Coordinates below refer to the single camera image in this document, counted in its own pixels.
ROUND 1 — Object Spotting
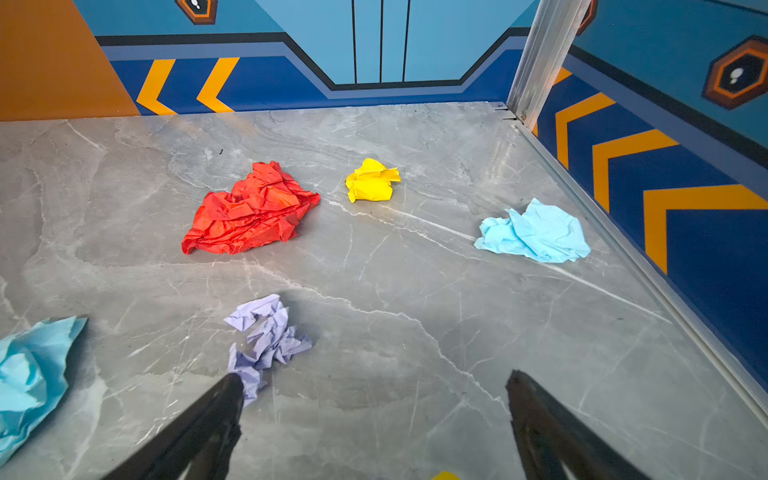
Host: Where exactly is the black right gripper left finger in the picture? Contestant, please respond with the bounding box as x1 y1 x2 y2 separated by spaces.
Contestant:
105 373 244 479

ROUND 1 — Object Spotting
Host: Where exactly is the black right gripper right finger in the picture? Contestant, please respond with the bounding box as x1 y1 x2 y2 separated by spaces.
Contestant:
506 370 647 480

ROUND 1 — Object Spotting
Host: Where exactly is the small yellow paper scrap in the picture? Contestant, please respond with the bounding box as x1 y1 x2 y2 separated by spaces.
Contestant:
432 471 460 480

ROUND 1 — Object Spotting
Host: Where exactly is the purple paper scrap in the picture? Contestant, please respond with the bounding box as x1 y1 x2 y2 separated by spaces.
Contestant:
224 294 313 406

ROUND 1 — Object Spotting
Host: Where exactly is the cyan paper scrap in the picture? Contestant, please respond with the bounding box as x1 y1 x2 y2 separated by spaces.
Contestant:
1 316 87 464

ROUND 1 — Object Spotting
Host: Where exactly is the light blue paper scrap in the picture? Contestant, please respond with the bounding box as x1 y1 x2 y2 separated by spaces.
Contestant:
474 198 591 264

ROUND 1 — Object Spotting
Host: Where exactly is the large red paper scrap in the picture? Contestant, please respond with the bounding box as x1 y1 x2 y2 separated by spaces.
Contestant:
181 162 321 255

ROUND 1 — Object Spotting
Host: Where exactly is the aluminium corner post right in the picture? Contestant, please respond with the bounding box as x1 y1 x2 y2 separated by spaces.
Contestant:
506 0 591 131

